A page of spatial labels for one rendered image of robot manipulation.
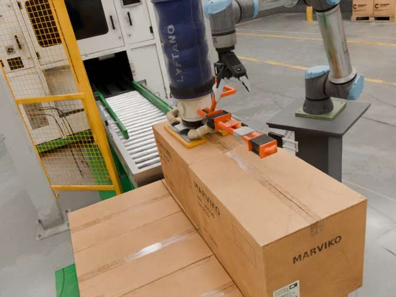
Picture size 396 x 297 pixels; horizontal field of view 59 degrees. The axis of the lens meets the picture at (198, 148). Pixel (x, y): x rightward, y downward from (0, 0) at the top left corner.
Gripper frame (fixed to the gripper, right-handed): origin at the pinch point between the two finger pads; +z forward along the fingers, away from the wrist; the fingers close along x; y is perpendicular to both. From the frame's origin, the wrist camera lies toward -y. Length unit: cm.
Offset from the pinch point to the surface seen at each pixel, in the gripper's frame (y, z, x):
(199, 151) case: 18.2, 27.3, 12.1
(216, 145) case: 18.1, 27.3, 3.2
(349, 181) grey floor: 62, 122, -126
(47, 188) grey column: 154, 84, 96
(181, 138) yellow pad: 34.1, 25.0, 14.7
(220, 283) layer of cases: -21, 67, 27
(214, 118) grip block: 12.3, 11.3, 4.4
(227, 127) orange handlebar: 2.9, 12.9, 3.2
